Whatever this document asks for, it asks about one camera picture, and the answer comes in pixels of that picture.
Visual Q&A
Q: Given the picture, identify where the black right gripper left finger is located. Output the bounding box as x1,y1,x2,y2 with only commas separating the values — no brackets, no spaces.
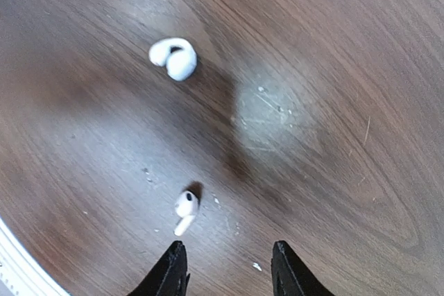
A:
128,241,190,296

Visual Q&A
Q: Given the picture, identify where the aluminium front frame rail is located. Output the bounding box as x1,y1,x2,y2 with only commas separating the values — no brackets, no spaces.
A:
1,220,69,296

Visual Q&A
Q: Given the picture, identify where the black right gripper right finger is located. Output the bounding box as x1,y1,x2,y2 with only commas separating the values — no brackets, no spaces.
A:
271,241,334,296

